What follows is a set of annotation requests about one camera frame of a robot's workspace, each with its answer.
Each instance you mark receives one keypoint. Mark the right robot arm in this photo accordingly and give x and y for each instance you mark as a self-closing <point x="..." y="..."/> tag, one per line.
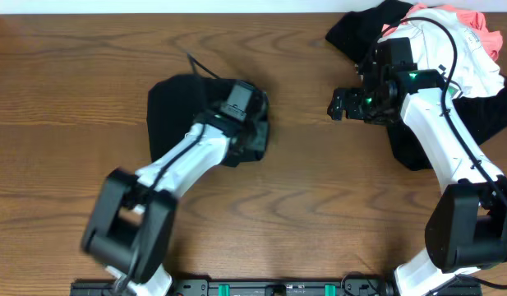
<point x="467" y="230"/>

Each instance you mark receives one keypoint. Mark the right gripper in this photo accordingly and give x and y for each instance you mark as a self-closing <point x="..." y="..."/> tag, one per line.
<point x="354" y="111"/>

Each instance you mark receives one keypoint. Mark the black polo shirt with logo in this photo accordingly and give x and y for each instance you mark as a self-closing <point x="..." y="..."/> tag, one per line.
<point x="177" y="103"/>

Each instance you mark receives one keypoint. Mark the white shirt with green print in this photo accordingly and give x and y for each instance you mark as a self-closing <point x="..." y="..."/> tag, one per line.
<point x="476" y="73"/>

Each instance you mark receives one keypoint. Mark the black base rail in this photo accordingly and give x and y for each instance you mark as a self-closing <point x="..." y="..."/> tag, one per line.
<point x="350" y="285"/>

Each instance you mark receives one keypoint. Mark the coral pink shirt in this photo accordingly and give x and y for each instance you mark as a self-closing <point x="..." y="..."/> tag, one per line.
<point x="430" y="44"/>

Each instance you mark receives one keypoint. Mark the black garment under pile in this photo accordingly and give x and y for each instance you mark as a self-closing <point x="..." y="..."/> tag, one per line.
<point x="357" y="32"/>

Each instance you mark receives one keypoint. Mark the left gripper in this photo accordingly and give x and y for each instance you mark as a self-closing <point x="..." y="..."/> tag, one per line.
<point x="259" y="143"/>

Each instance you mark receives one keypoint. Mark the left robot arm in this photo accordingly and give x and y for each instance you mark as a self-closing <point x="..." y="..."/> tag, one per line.
<point x="130" y="226"/>

